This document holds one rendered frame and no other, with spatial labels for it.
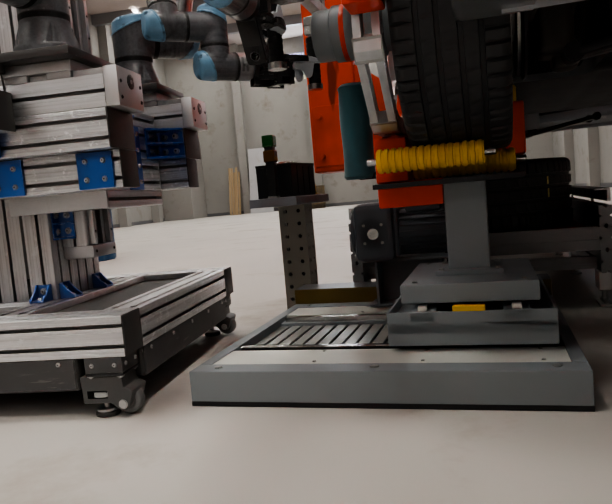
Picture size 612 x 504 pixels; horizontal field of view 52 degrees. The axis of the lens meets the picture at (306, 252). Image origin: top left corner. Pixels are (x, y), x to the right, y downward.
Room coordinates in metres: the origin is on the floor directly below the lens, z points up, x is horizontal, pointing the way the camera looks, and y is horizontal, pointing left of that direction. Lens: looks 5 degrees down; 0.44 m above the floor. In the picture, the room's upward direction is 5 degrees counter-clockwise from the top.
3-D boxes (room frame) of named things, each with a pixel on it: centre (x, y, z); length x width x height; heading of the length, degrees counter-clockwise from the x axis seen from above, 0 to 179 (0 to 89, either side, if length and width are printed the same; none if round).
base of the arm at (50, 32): (1.52, 0.57, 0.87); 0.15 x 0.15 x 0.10
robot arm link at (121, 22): (2.01, 0.48, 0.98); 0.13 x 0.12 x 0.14; 115
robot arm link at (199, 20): (1.69, 0.21, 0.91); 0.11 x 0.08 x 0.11; 115
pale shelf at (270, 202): (2.31, 0.03, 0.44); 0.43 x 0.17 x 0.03; 163
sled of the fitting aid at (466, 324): (1.57, -0.41, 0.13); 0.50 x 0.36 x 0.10; 163
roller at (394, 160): (1.46, -0.31, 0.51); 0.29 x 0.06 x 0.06; 73
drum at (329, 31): (1.63, -0.18, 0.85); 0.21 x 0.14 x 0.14; 73
